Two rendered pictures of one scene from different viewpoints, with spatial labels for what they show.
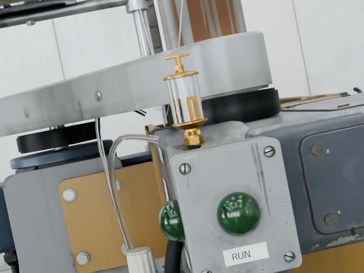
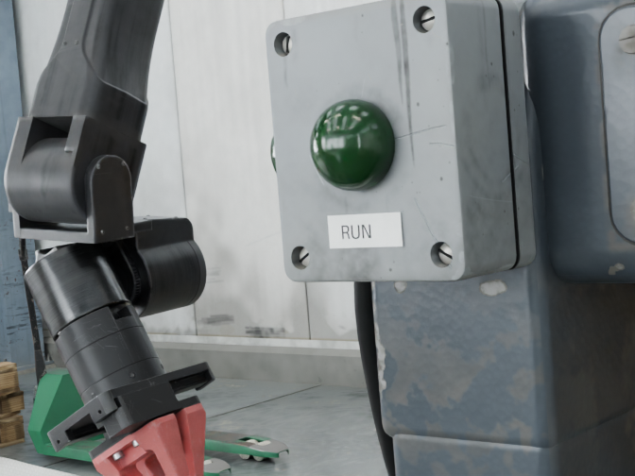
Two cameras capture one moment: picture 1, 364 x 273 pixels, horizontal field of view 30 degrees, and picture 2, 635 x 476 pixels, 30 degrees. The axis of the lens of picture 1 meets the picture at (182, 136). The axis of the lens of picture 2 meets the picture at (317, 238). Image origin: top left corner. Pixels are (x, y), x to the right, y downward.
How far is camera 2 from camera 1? 0.34 m
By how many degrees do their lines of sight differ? 44
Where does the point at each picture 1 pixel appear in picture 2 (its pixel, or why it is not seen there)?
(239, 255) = (352, 230)
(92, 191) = not seen: hidden behind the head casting
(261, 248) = (390, 225)
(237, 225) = (322, 161)
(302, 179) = (600, 107)
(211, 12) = not seen: outside the picture
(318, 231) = (617, 231)
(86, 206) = not seen: hidden behind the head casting
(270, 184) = (420, 92)
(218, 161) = (334, 32)
